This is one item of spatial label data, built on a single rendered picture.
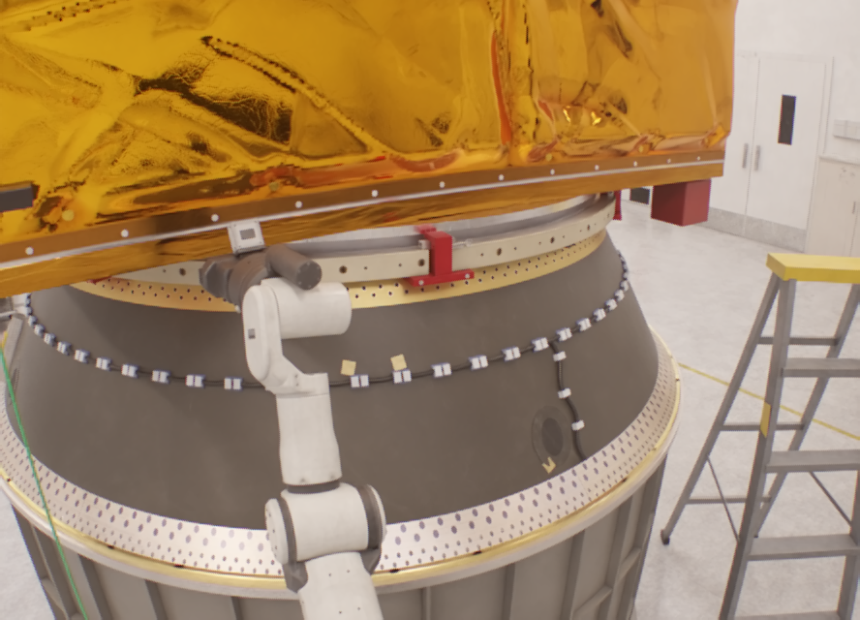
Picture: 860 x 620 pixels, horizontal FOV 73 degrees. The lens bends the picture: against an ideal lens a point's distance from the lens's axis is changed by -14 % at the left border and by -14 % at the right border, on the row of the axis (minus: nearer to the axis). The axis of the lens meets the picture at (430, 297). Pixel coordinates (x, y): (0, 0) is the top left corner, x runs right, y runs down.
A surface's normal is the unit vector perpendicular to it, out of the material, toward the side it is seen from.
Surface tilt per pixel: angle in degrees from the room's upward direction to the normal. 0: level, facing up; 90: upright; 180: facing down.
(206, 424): 62
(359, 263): 90
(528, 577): 90
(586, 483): 43
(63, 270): 90
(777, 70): 90
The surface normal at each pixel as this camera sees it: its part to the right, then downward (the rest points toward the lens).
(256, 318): -0.81, 0.05
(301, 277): 0.58, 0.28
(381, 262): 0.28, 0.32
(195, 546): -0.08, -0.45
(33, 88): 0.35, 0.50
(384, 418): 0.23, -0.15
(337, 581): 0.27, -0.63
